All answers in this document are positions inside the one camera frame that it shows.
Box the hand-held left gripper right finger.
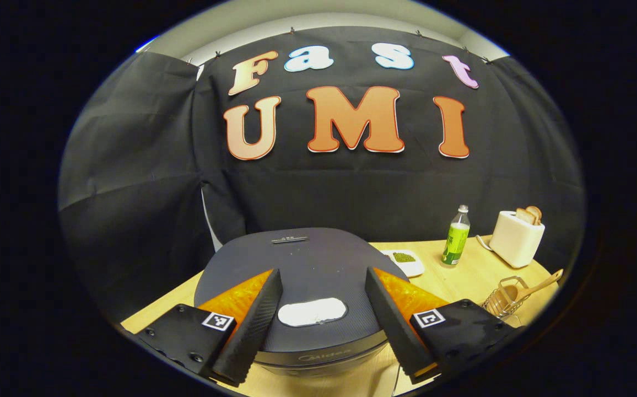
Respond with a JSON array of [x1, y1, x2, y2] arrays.
[[365, 267, 518, 385]]

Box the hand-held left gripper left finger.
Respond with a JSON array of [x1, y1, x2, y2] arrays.
[[134, 269, 284, 387]]

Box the dark grey rice cooker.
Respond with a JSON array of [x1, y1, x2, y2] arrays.
[[194, 227, 411, 379]]

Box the wire chopstick holder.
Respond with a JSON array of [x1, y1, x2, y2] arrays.
[[482, 276, 530, 327]]

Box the wooden spoon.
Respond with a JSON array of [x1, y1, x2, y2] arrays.
[[496, 269, 564, 316]]

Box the white divided bean dish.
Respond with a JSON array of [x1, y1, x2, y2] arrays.
[[380, 249, 426, 278]]

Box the green label plastic bottle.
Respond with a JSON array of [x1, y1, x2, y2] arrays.
[[441, 205, 472, 269]]

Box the white toaster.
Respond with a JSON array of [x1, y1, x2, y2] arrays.
[[489, 210, 546, 269]]

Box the black backdrop cloth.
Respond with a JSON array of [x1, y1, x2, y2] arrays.
[[58, 25, 586, 327]]

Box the row of black cloth clips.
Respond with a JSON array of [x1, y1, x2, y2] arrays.
[[186, 26, 494, 68]]

